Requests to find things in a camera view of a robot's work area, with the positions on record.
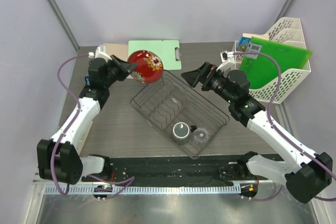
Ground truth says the red floral plate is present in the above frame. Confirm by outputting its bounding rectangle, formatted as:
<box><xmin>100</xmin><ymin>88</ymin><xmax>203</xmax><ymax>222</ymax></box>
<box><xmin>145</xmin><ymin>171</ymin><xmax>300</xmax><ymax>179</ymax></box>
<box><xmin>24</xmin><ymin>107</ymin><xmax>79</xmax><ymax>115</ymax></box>
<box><xmin>128</xmin><ymin>50</ymin><xmax>164</xmax><ymax>84</ymax></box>

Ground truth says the blue patterned bowl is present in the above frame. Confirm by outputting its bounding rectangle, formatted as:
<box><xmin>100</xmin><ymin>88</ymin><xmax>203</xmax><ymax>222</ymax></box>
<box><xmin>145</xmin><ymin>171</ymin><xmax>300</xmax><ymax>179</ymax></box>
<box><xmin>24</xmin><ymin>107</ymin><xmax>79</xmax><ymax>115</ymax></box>
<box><xmin>84</xmin><ymin>75</ymin><xmax>90</xmax><ymax>86</ymax></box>

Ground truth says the clear glass tumbler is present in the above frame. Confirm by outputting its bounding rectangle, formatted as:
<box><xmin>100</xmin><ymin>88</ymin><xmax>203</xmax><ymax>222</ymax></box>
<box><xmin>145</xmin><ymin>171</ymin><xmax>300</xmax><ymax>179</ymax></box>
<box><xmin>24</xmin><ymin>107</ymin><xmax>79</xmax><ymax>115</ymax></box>
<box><xmin>192</xmin><ymin>127</ymin><xmax>211</xmax><ymax>146</ymax></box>

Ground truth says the grey ceramic mug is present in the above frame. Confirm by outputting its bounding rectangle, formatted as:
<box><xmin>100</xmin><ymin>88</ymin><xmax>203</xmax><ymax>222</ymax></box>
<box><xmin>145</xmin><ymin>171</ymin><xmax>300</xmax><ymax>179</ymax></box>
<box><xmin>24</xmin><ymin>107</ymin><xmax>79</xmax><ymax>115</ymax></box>
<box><xmin>172</xmin><ymin>122</ymin><xmax>197</xmax><ymax>145</ymax></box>

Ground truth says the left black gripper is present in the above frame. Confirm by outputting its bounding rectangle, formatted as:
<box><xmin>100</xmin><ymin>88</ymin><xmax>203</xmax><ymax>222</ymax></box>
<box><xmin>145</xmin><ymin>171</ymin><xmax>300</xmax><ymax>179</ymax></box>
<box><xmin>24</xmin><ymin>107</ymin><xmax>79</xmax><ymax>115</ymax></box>
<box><xmin>103</xmin><ymin>55</ymin><xmax>137</xmax><ymax>88</ymax></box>

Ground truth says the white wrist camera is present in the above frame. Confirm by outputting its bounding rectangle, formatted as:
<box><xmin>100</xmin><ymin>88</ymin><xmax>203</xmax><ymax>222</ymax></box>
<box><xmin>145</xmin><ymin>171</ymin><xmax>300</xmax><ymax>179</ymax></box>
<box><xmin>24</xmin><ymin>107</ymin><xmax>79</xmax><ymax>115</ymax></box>
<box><xmin>88</xmin><ymin>45</ymin><xmax>112</xmax><ymax>62</ymax></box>
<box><xmin>216</xmin><ymin>51</ymin><xmax>236</xmax><ymax>72</ymax></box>

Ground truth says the green plastic folder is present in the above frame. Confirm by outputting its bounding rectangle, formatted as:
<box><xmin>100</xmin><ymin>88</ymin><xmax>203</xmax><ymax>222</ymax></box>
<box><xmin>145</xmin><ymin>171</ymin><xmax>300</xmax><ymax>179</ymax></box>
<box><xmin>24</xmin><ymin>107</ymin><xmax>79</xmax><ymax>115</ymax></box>
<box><xmin>239</xmin><ymin>37</ymin><xmax>313</xmax><ymax>89</ymax></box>

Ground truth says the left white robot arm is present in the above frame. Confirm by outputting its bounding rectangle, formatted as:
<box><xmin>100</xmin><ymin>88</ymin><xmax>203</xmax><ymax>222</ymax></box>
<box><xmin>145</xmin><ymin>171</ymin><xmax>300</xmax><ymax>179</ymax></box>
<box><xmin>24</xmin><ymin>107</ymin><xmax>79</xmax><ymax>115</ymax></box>
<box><xmin>37</xmin><ymin>54</ymin><xmax>137</xmax><ymax>188</ymax></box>

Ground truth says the green clipboard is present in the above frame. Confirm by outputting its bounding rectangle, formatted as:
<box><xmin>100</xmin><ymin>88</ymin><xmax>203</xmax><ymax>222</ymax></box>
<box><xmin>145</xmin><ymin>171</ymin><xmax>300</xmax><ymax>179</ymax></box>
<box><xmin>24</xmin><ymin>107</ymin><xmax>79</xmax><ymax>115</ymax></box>
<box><xmin>128</xmin><ymin>40</ymin><xmax>182</xmax><ymax>70</ymax></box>

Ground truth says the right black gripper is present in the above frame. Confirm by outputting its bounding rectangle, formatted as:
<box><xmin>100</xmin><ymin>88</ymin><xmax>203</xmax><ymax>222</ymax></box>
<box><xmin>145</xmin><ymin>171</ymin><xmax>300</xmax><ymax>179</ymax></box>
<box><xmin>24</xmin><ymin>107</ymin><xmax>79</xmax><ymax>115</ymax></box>
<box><xmin>181</xmin><ymin>62</ymin><xmax>235</xmax><ymax>104</ymax></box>

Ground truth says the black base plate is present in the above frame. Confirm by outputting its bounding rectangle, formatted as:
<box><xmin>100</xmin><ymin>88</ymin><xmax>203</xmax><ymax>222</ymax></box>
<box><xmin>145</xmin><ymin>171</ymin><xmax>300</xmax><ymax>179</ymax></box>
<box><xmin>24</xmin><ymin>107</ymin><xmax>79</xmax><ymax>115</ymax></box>
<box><xmin>81</xmin><ymin>154</ymin><xmax>268</xmax><ymax>187</ymax></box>

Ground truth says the purple treehouse book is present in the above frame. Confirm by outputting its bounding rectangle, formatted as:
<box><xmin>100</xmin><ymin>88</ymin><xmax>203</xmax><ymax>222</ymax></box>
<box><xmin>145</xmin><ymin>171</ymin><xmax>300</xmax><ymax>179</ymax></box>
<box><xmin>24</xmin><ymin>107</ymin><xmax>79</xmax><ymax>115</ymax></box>
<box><xmin>77</xmin><ymin>121</ymin><xmax>93</xmax><ymax>154</ymax></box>

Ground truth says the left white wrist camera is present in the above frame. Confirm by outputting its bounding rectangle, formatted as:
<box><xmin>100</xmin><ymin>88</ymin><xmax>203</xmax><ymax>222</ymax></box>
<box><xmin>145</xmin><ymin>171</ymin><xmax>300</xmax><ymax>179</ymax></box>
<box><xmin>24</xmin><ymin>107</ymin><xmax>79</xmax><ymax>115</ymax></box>
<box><xmin>88</xmin><ymin>45</ymin><xmax>112</xmax><ymax>62</ymax></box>

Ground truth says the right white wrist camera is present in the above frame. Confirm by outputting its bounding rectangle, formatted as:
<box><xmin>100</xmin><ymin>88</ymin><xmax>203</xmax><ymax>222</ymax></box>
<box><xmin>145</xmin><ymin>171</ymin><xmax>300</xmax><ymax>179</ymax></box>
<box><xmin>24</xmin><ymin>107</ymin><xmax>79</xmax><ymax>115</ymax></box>
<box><xmin>216</xmin><ymin>51</ymin><xmax>236</xmax><ymax>72</ymax></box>

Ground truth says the beige folder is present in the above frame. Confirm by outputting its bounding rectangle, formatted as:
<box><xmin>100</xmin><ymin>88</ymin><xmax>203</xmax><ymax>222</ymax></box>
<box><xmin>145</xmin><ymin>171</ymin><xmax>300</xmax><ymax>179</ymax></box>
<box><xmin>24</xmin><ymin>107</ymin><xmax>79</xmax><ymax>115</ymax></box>
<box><xmin>103</xmin><ymin>43</ymin><xmax>128</xmax><ymax>59</ymax></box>

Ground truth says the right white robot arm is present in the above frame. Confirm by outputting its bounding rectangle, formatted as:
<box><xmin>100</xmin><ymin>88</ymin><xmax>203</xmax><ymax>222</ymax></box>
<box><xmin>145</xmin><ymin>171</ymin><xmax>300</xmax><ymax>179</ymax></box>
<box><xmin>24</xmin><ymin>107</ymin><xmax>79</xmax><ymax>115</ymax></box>
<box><xmin>181</xmin><ymin>62</ymin><xmax>335</xmax><ymax>203</ymax></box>

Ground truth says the white slotted cable duct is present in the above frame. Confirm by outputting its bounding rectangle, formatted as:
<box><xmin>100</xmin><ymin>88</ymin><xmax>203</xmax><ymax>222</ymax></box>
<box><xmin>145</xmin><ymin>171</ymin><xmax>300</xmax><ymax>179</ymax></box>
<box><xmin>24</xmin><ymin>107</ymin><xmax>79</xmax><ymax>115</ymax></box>
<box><xmin>45</xmin><ymin>185</ymin><xmax>241</xmax><ymax>195</ymax></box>

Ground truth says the white file organizer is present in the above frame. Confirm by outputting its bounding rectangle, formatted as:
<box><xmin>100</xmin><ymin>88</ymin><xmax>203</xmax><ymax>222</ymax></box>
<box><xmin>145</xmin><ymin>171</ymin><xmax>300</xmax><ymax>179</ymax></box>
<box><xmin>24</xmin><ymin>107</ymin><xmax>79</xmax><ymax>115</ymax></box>
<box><xmin>233</xmin><ymin>17</ymin><xmax>311</xmax><ymax>104</ymax></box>

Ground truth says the blue booklet in organizer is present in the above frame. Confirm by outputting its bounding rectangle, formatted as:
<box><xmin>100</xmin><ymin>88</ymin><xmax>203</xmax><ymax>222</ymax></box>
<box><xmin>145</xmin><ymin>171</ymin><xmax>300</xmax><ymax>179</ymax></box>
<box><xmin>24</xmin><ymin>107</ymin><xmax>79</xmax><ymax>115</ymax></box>
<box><xmin>236</xmin><ymin>33</ymin><xmax>252</xmax><ymax>52</ymax></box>

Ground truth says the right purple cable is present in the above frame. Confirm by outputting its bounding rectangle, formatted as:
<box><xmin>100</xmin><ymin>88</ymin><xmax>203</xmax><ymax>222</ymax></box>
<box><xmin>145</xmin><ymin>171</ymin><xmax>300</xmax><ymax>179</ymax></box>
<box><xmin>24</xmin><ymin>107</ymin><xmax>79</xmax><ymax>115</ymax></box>
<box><xmin>232</xmin><ymin>51</ymin><xmax>336</xmax><ymax>202</ymax></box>

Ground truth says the black wire dish rack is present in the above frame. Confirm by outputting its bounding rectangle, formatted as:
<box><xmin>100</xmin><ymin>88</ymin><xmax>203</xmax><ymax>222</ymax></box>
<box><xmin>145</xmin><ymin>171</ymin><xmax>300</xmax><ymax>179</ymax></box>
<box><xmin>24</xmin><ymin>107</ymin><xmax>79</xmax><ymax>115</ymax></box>
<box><xmin>130</xmin><ymin>71</ymin><xmax>229</xmax><ymax>159</ymax></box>

